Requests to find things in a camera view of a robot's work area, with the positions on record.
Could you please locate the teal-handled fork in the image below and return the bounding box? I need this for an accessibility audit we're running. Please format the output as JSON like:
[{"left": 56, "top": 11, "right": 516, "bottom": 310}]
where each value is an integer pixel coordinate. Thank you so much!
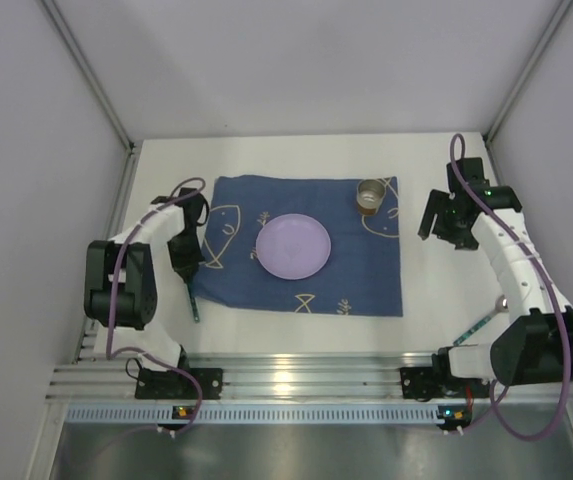
[{"left": 186, "top": 281, "right": 201, "bottom": 324}]

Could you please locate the metal cup with cork base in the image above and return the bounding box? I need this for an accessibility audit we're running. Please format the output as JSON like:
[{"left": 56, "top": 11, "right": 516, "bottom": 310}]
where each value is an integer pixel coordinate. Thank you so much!
[{"left": 356, "top": 179, "right": 386, "bottom": 216}]

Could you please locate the blue fish-print cloth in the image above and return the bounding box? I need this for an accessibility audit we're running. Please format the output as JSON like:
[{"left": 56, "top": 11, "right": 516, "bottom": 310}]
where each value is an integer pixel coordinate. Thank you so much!
[{"left": 194, "top": 175, "right": 403, "bottom": 317}]

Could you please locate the purple bowl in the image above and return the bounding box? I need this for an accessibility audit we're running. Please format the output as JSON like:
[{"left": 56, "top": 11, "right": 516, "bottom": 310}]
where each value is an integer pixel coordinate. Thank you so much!
[{"left": 255, "top": 214, "right": 332, "bottom": 281}]

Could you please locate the teal-handled spoon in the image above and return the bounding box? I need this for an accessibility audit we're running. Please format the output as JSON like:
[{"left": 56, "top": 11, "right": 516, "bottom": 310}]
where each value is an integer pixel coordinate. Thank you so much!
[{"left": 452, "top": 295, "right": 508, "bottom": 347}]

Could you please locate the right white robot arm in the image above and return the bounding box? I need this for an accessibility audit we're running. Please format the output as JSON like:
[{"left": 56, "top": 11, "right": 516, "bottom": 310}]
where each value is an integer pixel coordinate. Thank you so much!
[{"left": 418, "top": 158, "right": 573, "bottom": 386}]

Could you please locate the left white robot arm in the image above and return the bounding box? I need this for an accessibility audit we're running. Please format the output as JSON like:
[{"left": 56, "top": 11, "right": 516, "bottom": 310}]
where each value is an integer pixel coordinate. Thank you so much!
[{"left": 83, "top": 186, "right": 210, "bottom": 371}]

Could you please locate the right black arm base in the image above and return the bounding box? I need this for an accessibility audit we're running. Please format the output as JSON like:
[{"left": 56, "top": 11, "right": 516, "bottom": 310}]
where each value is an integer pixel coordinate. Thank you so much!
[{"left": 399, "top": 349, "right": 489, "bottom": 402}]

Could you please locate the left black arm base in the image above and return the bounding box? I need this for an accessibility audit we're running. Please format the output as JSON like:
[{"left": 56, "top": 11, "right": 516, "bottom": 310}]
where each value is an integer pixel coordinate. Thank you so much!
[{"left": 127, "top": 360, "right": 224, "bottom": 400}]

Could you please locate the aluminium mounting rail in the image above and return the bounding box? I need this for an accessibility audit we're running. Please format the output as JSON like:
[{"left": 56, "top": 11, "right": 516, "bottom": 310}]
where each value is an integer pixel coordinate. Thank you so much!
[{"left": 45, "top": 332, "right": 573, "bottom": 401}]

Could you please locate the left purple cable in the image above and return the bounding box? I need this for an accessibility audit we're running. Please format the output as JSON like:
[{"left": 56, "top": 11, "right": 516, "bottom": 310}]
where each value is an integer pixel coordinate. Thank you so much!
[{"left": 105, "top": 177, "right": 207, "bottom": 441}]

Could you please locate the perforated cable duct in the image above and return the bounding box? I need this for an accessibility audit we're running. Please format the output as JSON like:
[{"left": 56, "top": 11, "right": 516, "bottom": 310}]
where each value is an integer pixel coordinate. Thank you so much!
[{"left": 66, "top": 404, "right": 470, "bottom": 425}]

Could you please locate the right aluminium frame post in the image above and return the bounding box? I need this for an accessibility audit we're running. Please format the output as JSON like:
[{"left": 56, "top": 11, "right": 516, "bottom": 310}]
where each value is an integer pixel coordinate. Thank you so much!
[{"left": 482, "top": 0, "right": 573, "bottom": 144}]

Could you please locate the aluminium frame post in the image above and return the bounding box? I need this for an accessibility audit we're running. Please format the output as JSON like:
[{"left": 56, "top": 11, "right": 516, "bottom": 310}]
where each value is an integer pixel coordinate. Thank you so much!
[
  {"left": 36, "top": 0, "right": 135, "bottom": 151},
  {"left": 482, "top": 0, "right": 573, "bottom": 144}
]

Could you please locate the left aluminium frame post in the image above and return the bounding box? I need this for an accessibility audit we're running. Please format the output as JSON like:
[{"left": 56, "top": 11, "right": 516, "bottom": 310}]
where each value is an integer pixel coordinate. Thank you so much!
[{"left": 36, "top": 0, "right": 135, "bottom": 151}]

